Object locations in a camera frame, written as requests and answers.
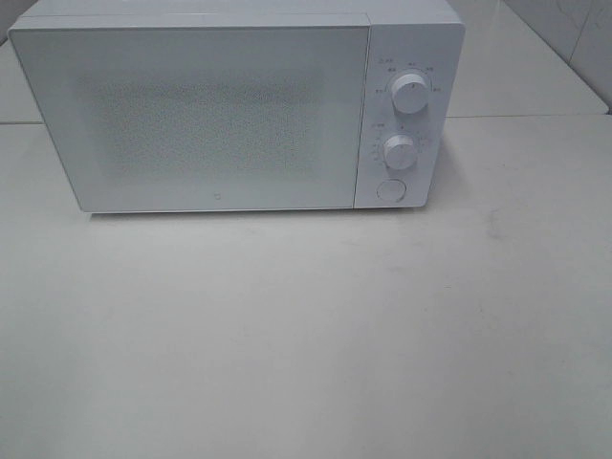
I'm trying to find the white microwave knob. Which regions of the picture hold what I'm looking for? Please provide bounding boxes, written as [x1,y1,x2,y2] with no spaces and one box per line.
[382,135,419,170]
[388,69,431,115]

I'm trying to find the round white door-release button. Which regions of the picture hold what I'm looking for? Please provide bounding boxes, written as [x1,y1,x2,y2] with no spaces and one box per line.
[377,179,406,203]

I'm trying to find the white microwave oven body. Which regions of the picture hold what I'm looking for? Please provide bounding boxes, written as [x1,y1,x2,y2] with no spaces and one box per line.
[8,1,465,212]

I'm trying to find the white microwave door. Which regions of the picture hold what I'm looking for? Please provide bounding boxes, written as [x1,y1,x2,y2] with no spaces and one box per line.
[11,27,368,213]

